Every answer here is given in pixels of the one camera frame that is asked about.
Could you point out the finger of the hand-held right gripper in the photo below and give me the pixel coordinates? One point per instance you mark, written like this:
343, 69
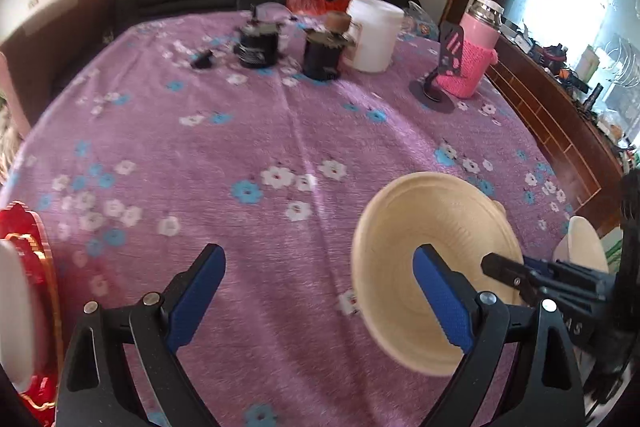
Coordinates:
542, 266
505, 273

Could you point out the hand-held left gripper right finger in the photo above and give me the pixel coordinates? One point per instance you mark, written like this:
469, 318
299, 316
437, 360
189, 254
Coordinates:
442, 302

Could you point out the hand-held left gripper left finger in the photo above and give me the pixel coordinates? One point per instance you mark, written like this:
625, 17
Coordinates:
195, 302

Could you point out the large cream plastic bowl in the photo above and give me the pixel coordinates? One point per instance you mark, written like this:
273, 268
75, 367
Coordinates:
440, 217

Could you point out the red glass plate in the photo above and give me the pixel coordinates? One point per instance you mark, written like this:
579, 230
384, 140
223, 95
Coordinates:
22, 227

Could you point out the green printed carton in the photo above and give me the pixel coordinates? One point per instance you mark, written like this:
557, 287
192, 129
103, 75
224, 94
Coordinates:
612, 249

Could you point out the wooden sideboard with clutter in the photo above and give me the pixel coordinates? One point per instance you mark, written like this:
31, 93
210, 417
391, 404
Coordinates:
555, 127

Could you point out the purple floral tablecloth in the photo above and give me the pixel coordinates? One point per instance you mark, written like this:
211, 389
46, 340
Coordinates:
225, 147

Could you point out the black flashlight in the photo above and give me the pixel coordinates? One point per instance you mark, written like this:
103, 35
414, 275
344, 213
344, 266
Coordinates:
595, 98

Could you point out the pink knitted sleeve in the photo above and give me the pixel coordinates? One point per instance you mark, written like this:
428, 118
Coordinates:
467, 72

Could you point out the black phone stand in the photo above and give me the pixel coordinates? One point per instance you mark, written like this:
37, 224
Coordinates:
442, 72

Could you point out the black binder clip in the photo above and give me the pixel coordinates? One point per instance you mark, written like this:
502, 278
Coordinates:
202, 59

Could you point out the pink thermos flask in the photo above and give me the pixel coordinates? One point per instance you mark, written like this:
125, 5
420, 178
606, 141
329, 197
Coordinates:
482, 19

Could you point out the black cylindrical motor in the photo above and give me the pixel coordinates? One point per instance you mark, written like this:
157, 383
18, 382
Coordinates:
257, 47

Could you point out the black jar with lid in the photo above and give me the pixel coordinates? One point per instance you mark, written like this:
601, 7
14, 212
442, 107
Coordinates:
322, 59

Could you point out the white plastic jar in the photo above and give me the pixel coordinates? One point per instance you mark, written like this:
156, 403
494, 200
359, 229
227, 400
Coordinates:
372, 37

